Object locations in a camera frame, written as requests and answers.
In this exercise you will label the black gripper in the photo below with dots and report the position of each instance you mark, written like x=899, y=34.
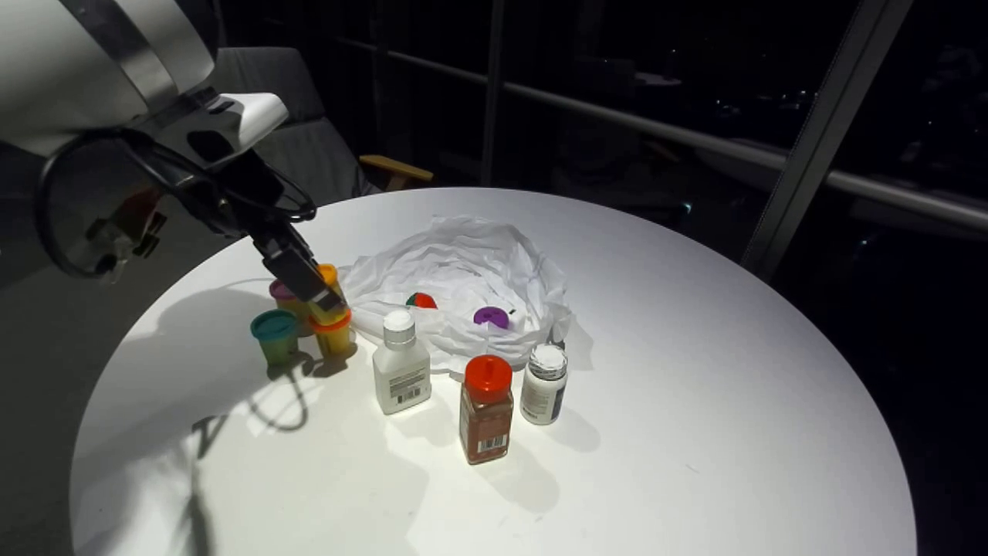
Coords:
x=243, y=190

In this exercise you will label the pink-lid dough tub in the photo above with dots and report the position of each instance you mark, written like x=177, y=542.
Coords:
x=282, y=295

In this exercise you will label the yellow-lid dough tub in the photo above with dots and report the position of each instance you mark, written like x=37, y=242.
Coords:
x=327, y=277

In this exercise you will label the teal-lid dough tub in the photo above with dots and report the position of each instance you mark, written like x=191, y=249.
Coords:
x=277, y=338

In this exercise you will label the orange-lid yellow dough tub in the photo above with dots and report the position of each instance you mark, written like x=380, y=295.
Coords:
x=334, y=338

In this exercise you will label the small red-lid tub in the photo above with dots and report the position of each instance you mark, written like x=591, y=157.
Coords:
x=422, y=302

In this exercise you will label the square white bottle white cap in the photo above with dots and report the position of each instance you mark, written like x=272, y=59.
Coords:
x=399, y=371

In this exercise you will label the purple lid container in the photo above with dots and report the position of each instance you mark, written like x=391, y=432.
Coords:
x=491, y=315

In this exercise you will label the red-lid spice bottle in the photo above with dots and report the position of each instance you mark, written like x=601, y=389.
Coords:
x=486, y=411

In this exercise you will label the round white pill bottle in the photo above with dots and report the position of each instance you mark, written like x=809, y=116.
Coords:
x=546, y=386

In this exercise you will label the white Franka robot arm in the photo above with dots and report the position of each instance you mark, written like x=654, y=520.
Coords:
x=95, y=63

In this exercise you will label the translucent white plastic bag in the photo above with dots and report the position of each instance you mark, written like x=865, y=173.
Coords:
x=514, y=264

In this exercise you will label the thin dark window post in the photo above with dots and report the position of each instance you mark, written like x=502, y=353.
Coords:
x=497, y=81

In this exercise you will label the grey horizontal window rail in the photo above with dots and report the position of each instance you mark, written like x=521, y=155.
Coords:
x=773, y=162

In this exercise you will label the grey window frame post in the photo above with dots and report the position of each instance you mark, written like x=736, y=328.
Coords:
x=821, y=134

